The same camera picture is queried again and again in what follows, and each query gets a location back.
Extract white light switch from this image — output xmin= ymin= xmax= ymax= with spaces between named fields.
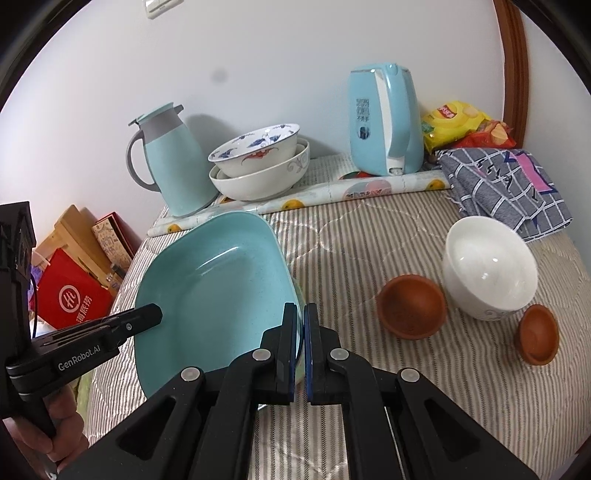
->
xmin=144 ymin=0 xmax=182 ymax=20

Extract brown cardboard boxes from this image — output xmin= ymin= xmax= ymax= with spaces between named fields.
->
xmin=34 ymin=204 xmax=118 ymax=296

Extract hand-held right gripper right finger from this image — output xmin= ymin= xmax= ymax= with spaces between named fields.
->
xmin=304 ymin=303 xmax=539 ymax=480

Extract person's left hand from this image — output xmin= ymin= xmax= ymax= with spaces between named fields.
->
xmin=2 ymin=391 xmax=88 ymax=464

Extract patterned gift box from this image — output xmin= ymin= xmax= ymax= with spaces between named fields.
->
xmin=91 ymin=211 xmax=143 ymax=278

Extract yellow chip bag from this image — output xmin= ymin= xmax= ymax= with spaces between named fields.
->
xmin=421 ymin=102 xmax=492 ymax=155

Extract small brown clay bowl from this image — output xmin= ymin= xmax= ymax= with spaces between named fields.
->
xmin=516 ymin=304 xmax=560 ymax=366
xmin=376 ymin=274 xmax=448 ymax=340

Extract large white bowl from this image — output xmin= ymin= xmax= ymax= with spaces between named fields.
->
xmin=209 ymin=138 xmax=310 ymax=201

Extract blue patterned white bowl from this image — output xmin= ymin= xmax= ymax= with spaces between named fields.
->
xmin=208 ymin=123 xmax=302 ymax=177

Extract light blue electric kettle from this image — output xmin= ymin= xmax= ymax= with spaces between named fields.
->
xmin=347 ymin=63 xmax=424 ymax=177

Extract light green cloth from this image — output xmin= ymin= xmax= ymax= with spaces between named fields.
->
xmin=74 ymin=367 xmax=95 ymax=421

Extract white bowl with grey pattern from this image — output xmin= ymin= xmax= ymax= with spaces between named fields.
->
xmin=443 ymin=216 xmax=539 ymax=321

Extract red snack bag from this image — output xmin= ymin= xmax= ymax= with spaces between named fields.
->
xmin=462 ymin=120 xmax=517 ymax=149

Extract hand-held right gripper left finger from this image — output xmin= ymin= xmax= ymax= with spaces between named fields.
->
xmin=58 ymin=302 xmax=298 ymax=480

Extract blue plate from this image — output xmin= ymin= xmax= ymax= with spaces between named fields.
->
xmin=134 ymin=211 xmax=301 ymax=398

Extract brown wooden door trim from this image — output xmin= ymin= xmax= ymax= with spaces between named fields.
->
xmin=492 ymin=0 xmax=529 ymax=151

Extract red paper bag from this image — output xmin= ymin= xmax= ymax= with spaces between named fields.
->
xmin=36 ymin=248 xmax=115 ymax=330

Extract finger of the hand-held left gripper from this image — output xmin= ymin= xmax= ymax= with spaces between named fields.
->
xmin=32 ymin=303 xmax=163 ymax=352

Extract grey checked cloth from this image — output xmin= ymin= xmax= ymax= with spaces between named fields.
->
xmin=436 ymin=148 xmax=573 ymax=243

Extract light blue thermos jug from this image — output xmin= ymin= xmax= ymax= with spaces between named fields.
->
xmin=127 ymin=104 xmax=218 ymax=217

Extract fruit print rolled mat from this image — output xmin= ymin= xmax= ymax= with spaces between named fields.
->
xmin=148 ymin=170 xmax=451 ymax=238

